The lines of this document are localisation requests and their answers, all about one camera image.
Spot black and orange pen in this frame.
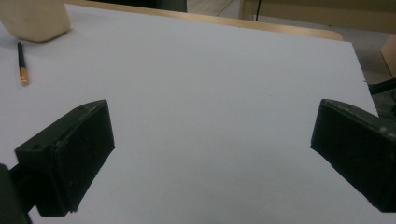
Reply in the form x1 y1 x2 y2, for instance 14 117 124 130
17 41 30 86

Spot black metal stand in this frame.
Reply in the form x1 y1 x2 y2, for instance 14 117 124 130
368 77 396 122

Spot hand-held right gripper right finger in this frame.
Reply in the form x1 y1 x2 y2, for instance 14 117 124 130
309 98 396 214

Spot cream plastic container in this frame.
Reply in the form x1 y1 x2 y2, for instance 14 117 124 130
0 0 72 44

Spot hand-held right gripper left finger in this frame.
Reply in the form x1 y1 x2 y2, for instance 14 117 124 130
14 99 116 217

